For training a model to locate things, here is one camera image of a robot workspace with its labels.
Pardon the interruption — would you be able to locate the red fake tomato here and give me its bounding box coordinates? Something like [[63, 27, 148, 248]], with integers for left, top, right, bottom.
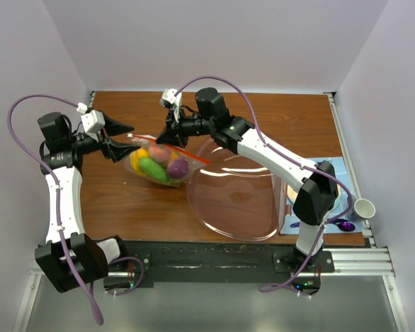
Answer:
[[148, 145, 171, 164]]

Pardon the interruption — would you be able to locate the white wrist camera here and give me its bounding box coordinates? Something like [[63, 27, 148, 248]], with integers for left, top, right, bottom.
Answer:
[[160, 89, 183, 122], [76, 102, 105, 142]]

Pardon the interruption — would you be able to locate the clear pink plastic tray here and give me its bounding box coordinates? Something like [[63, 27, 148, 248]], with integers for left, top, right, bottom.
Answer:
[[186, 138, 287, 242]]

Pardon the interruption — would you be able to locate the green fake vegetable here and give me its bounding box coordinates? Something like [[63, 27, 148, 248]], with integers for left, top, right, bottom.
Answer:
[[138, 157, 183, 185]]

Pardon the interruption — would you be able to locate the yellow fake bell pepper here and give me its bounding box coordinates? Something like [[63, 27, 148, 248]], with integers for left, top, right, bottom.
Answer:
[[129, 148, 149, 176]]

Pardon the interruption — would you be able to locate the purple plastic spoon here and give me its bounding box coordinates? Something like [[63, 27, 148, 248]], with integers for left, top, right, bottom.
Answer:
[[328, 219, 356, 232]]

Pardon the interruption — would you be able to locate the clear zip top bag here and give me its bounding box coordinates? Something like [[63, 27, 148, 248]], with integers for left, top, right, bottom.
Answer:
[[124, 133, 210, 187]]

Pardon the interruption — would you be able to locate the blue checkered placemat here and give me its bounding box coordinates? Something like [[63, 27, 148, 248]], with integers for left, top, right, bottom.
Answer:
[[279, 156, 367, 236]]

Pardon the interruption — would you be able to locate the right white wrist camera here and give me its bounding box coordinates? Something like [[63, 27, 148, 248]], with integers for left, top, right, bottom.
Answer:
[[160, 89, 183, 122]]

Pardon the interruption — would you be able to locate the cream floral plate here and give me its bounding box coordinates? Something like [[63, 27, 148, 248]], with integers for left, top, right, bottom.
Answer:
[[286, 185, 298, 204]]

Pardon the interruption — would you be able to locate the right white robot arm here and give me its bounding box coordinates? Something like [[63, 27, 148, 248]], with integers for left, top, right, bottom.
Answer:
[[156, 87, 338, 272]]

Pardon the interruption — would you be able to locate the purple cable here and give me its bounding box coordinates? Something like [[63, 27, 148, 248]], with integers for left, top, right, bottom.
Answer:
[[7, 95, 145, 326], [174, 75, 356, 294]]

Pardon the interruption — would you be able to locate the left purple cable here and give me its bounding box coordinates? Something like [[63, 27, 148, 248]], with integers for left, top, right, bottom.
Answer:
[[7, 95, 145, 326]]

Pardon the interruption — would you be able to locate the white blue-handled mug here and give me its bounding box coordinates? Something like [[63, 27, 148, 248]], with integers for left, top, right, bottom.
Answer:
[[346, 196, 376, 222]]

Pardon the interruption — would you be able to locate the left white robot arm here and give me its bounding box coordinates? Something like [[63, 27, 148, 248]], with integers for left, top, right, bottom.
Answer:
[[35, 109, 139, 293]]

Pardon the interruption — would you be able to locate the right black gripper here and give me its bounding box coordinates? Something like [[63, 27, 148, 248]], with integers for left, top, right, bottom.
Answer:
[[156, 105, 215, 149]]

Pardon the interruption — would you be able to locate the purple fake onion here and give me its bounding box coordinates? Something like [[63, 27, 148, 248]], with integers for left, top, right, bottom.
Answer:
[[167, 157, 189, 178]]

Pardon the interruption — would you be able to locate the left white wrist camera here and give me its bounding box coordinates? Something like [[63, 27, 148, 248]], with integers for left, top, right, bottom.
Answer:
[[76, 102, 105, 142]]

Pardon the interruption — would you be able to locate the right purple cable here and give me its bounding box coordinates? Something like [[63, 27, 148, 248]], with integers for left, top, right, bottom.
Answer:
[[174, 75, 356, 294]]

